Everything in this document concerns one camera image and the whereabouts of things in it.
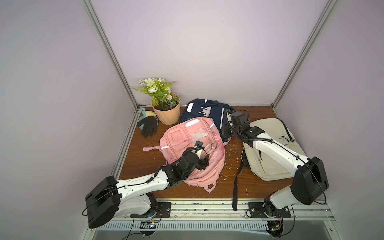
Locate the navy blue backpack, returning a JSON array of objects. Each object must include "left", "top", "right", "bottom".
[{"left": 180, "top": 99, "right": 235, "bottom": 142}]

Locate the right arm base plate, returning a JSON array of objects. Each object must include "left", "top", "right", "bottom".
[{"left": 246, "top": 202, "right": 292, "bottom": 219}]

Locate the yellow sponge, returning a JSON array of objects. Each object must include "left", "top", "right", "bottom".
[{"left": 145, "top": 111, "right": 156, "bottom": 117}]

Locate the aluminium mounting rail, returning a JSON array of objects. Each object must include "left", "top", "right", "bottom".
[{"left": 88, "top": 197, "right": 335, "bottom": 222}]

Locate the left circuit board with cable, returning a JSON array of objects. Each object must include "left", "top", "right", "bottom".
[{"left": 123, "top": 221, "right": 160, "bottom": 240}]

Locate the green white artificial plant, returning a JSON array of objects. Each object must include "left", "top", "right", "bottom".
[{"left": 134, "top": 78, "right": 180, "bottom": 111}]

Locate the circuit board with cable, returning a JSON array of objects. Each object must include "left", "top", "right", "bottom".
[
  {"left": 267, "top": 221, "right": 296, "bottom": 238},
  {"left": 123, "top": 221, "right": 160, "bottom": 240}
]

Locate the cream canvas backpack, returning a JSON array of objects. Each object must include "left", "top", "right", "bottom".
[{"left": 240, "top": 118, "right": 309, "bottom": 181}]

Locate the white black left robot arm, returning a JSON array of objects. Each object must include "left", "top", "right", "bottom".
[{"left": 82, "top": 141, "right": 209, "bottom": 229}]

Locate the corner aluminium profile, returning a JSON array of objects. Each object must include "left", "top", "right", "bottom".
[
  {"left": 271, "top": 0, "right": 339, "bottom": 110},
  {"left": 83, "top": 0, "right": 139, "bottom": 109}
]

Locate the right corner aluminium profile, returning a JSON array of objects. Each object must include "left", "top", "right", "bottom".
[{"left": 271, "top": 0, "right": 339, "bottom": 110}]

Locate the black work glove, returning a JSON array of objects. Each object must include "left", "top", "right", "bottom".
[{"left": 137, "top": 116, "right": 158, "bottom": 137}]

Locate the terracotta flower pot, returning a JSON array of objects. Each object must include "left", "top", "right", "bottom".
[{"left": 151, "top": 93, "right": 181, "bottom": 125}]

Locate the left corner aluminium profile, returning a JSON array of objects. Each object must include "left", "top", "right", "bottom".
[{"left": 83, "top": 0, "right": 139, "bottom": 109}]

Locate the right circuit board with cable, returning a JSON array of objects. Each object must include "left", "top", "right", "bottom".
[{"left": 267, "top": 221, "right": 296, "bottom": 238}]

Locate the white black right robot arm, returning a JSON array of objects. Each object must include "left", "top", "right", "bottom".
[{"left": 223, "top": 110, "right": 329, "bottom": 218}]

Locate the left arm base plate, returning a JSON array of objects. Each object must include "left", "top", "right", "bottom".
[{"left": 130, "top": 202, "right": 172, "bottom": 220}]

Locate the pink backpack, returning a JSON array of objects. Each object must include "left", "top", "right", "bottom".
[{"left": 143, "top": 117, "right": 227, "bottom": 193}]

